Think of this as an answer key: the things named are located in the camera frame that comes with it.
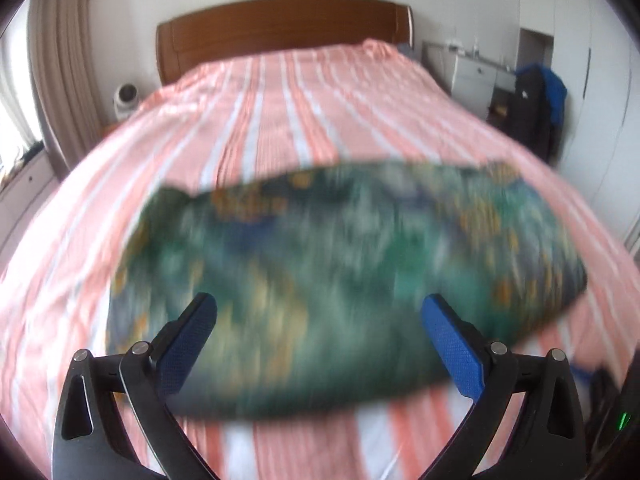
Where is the white desk with drawer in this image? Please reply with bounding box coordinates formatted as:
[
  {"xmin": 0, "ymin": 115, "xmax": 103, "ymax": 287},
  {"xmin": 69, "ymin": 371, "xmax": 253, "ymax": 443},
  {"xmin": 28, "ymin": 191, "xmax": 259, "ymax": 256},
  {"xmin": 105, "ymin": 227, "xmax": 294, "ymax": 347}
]
[{"xmin": 422, "ymin": 40, "xmax": 518, "ymax": 121}]

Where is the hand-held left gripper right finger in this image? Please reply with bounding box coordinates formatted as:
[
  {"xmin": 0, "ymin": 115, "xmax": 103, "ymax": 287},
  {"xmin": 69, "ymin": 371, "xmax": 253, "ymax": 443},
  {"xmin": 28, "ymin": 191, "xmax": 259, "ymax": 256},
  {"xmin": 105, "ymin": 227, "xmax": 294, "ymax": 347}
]
[{"xmin": 420, "ymin": 294, "xmax": 588, "ymax": 480}]

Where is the blue garment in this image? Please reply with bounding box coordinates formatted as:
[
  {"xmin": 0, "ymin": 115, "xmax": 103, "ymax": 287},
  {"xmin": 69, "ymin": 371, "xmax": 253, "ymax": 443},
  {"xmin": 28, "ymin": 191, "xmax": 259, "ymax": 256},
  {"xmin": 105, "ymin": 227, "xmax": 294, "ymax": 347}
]
[{"xmin": 517, "ymin": 62, "xmax": 568, "ymax": 126}]

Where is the brown curtain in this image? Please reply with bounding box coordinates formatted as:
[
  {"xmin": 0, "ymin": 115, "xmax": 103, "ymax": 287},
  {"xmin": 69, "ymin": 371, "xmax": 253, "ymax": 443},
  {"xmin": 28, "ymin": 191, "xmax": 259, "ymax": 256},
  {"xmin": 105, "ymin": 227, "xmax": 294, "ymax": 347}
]
[{"xmin": 27, "ymin": 0, "xmax": 108, "ymax": 171}]

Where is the wooden headboard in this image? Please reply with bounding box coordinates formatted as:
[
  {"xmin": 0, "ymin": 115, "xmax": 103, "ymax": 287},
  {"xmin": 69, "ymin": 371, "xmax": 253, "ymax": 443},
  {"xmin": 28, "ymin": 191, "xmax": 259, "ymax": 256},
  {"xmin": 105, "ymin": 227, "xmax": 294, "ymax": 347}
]
[{"xmin": 155, "ymin": 0, "xmax": 416, "ymax": 88}]

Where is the white wardrobe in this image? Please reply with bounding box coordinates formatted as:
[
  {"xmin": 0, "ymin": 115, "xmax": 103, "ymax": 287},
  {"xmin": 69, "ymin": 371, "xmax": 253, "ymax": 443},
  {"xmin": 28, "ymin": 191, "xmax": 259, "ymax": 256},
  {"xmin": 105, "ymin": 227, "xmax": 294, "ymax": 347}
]
[{"xmin": 517, "ymin": 0, "xmax": 640, "ymax": 241}]

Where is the black jacket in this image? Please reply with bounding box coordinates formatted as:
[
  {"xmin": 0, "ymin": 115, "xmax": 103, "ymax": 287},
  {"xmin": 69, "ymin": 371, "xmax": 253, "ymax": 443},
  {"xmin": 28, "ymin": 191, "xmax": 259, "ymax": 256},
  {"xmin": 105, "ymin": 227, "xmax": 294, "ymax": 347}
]
[{"xmin": 500, "ymin": 67, "xmax": 561, "ymax": 163}]

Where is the bed with pink striped blanket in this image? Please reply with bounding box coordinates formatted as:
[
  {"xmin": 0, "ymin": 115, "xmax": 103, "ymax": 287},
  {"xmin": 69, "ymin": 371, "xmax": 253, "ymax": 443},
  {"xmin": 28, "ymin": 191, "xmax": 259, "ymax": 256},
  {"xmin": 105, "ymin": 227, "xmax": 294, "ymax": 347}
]
[{"xmin": 0, "ymin": 39, "xmax": 640, "ymax": 480}]

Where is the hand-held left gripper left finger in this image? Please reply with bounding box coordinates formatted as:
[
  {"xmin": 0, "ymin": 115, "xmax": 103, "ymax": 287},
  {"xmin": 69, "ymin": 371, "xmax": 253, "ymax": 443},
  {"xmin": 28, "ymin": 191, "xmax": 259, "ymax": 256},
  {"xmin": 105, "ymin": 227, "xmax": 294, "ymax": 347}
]
[{"xmin": 50, "ymin": 291, "xmax": 221, "ymax": 480}]

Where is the green printed jacket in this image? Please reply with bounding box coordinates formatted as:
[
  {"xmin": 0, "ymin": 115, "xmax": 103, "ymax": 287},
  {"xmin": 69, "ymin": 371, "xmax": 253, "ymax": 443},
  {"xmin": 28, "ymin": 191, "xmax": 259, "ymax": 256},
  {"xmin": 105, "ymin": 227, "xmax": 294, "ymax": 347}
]
[{"xmin": 105, "ymin": 159, "xmax": 588, "ymax": 418}]

